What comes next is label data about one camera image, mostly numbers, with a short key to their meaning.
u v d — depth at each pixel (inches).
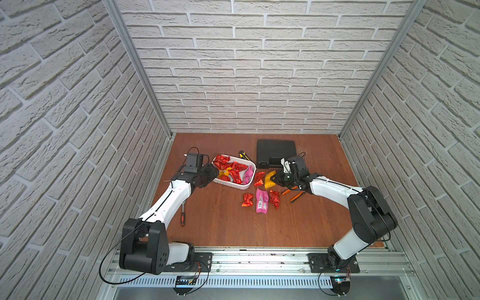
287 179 30.9
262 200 34.4
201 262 29.6
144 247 16.0
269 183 34.8
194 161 26.1
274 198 35.2
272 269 29.2
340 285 27.2
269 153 41.6
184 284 28.0
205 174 29.7
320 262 29.0
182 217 33.5
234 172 37.9
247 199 34.4
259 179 37.6
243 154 42.4
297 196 36.0
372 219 18.1
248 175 37.7
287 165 29.8
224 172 37.5
